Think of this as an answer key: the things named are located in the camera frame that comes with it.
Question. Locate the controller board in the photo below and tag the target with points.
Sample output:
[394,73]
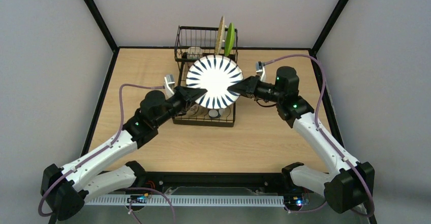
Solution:
[296,200]
[138,199]

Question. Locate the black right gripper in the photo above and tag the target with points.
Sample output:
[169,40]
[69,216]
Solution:
[251,86]

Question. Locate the left controller board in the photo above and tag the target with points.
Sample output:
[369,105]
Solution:
[138,199]

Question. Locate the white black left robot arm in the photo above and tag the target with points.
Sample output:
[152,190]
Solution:
[66,189]

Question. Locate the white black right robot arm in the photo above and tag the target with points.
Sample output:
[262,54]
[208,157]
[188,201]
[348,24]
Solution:
[348,182]

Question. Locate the woven bamboo plate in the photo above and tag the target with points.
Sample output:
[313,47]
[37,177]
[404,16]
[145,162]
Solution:
[220,36]

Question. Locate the small white patterned bowl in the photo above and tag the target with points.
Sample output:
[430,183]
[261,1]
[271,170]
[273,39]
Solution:
[195,111]

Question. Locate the green plate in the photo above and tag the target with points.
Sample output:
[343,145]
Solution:
[229,39]

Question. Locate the black aluminium frame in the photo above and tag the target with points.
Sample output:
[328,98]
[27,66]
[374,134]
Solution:
[219,179]

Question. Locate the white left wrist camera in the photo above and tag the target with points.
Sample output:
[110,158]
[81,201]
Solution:
[169,84]

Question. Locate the cream ceramic mug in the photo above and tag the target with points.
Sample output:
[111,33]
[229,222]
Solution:
[194,53]

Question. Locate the black wire dish rack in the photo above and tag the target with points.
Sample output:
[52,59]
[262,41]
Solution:
[205,38]

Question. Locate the white bowl dark rim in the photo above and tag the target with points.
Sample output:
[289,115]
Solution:
[215,113]

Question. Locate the right controller board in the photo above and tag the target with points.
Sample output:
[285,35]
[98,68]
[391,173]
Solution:
[296,200]

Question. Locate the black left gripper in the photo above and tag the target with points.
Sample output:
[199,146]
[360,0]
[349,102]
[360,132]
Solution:
[181,95]

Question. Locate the blue striped white plate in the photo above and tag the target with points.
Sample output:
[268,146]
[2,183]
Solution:
[215,73]

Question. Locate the white slotted cable duct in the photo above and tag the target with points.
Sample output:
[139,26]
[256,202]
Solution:
[194,201]

